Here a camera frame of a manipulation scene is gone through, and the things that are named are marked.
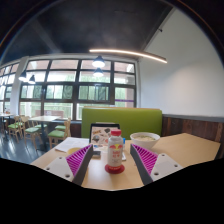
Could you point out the white paper sheet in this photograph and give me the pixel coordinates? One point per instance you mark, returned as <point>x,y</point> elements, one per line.
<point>71,144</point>

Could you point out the curved linear ceiling light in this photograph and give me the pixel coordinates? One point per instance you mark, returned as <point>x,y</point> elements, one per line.
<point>133,53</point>

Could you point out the clear red-capped drink bottle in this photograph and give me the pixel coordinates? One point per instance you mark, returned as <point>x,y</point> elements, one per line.
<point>115,153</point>

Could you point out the wooden dining table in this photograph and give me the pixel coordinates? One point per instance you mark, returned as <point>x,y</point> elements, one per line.
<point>43,118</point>
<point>5,115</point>

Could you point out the black pendant ceiling lamps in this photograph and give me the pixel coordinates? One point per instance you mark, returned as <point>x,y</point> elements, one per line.
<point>98,62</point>

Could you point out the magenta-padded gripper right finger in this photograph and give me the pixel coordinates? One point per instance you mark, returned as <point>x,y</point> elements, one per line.
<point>163,166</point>

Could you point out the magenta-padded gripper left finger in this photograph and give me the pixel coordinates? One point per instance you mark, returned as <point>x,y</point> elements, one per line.
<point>60,168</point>

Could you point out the white ceramic bowl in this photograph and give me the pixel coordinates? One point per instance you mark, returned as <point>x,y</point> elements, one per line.
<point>145,140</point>

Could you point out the flat round red coaster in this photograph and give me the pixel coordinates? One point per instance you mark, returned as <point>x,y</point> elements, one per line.
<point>114,170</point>

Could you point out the yellow round cup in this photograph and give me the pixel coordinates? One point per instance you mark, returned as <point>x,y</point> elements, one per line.
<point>74,151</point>

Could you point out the green upholstered bench backrest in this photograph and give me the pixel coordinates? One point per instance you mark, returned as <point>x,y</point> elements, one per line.
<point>143,120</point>

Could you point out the wooden chairs with green seats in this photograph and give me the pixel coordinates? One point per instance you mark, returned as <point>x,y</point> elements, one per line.
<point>31,130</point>

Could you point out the black laptop with stickers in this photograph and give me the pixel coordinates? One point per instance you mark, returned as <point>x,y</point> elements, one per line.
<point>100,135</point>

